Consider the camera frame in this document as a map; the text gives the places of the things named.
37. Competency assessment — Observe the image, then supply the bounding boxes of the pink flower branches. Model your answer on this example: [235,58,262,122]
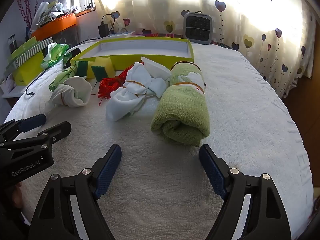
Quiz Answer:
[16,0,35,28]

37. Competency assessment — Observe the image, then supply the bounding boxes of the yellow-green carton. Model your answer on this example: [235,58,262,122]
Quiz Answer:
[12,52,48,86]

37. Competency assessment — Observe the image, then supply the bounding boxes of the heart print curtain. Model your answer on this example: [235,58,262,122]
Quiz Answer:
[91,0,316,98]

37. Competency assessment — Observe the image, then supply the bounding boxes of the black charger adapter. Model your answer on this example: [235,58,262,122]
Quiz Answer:
[98,24,110,38]

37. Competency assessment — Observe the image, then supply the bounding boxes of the striped gift box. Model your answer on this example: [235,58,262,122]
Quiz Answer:
[5,37,54,73]

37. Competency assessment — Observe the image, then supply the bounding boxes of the orange window sill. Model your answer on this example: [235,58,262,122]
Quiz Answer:
[75,7,97,18]

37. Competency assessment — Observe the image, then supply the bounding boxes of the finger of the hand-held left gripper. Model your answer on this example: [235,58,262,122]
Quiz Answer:
[0,114,47,143]
[0,121,72,157]

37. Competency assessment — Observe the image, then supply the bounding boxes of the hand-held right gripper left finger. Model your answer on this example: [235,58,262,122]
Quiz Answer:
[28,144,122,240]

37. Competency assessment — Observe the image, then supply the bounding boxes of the orange curved shelf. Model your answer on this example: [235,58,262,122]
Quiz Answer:
[31,13,77,41]

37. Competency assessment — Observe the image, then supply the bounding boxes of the white paper tissue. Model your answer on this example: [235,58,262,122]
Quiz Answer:
[141,56,172,80]

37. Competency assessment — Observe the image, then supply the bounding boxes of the yellow green sponge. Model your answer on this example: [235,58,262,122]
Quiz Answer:
[71,60,88,77]
[91,57,116,82]

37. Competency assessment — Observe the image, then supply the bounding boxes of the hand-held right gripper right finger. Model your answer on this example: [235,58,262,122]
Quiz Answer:
[199,144,292,240]

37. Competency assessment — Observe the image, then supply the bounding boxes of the yellow-green shallow box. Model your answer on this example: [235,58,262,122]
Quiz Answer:
[70,37,195,71]

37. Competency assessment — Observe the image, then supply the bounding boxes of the glass jar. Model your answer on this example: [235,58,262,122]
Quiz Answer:
[7,34,18,56]

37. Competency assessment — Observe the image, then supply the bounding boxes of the white flat box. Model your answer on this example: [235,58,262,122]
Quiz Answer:
[1,74,28,98]

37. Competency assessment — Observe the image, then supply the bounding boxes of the large white cloth bundle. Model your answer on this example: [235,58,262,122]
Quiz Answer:
[106,61,170,122]

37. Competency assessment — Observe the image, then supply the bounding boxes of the green box lid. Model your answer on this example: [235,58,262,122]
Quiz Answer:
[10,36,37,61]

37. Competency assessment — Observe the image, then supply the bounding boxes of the person's left hand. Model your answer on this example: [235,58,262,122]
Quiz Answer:
[12,182,25,212]

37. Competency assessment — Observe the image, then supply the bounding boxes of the green cloth bundle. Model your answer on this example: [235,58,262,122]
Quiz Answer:
[49,67,78,92]

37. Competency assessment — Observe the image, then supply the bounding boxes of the small white cloth bundle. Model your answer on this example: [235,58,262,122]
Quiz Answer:
[51,76,93,108]

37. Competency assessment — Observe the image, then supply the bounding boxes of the white power strip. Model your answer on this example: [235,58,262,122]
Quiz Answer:
[109,31,136,38]

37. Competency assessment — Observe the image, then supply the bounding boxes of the green wipes packet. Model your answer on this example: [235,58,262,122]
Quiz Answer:
[41,43,70,69]

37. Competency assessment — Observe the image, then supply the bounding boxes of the plaid cloth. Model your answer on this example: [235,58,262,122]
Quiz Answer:
[135,31,186,39]

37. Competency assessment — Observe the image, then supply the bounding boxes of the green towel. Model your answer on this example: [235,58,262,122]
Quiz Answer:
[151,61,210,147]

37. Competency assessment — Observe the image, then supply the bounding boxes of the small grey heater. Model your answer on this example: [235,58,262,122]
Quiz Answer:
[184,11,215,45]

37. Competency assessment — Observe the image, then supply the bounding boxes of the pile of packets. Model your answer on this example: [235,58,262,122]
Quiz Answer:
[32,1,81,28]

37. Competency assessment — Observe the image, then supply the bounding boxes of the black usb cable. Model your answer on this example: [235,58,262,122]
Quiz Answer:
[25,38,100,96]

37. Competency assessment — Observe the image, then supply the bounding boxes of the red string bundle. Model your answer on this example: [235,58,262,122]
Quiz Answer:
[97,64,131,105]

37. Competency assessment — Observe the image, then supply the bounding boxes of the black smartphone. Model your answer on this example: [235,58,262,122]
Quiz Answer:
[62,47,82,68]

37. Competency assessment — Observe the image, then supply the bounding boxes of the black charger cable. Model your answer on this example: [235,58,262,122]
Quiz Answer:
[101,13,118,32]

